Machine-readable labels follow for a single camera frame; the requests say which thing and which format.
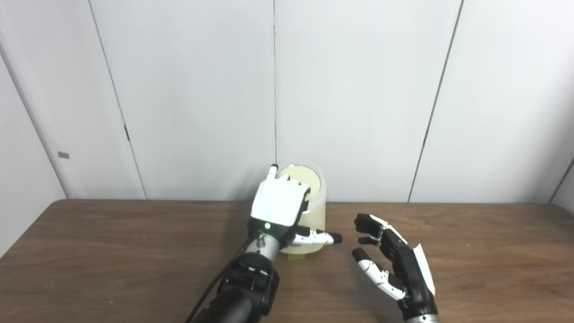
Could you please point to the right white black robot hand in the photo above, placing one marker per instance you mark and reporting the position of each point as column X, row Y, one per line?
column 412, row 278

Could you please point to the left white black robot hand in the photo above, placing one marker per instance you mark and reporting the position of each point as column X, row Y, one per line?
column 278, row 202

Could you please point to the cream round bin lid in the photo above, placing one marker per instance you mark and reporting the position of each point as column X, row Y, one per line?
column 307, row 177

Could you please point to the cream-colored trash bin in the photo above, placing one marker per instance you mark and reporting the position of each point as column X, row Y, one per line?
column 316, row 217

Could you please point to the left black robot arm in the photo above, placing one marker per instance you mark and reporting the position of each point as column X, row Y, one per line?
column 246, row 287

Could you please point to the yellow tape strip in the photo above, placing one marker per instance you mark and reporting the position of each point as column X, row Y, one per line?
column 297, row 256

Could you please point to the black wall panel hinge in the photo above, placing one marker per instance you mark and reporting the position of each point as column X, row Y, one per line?
column 127, row 133

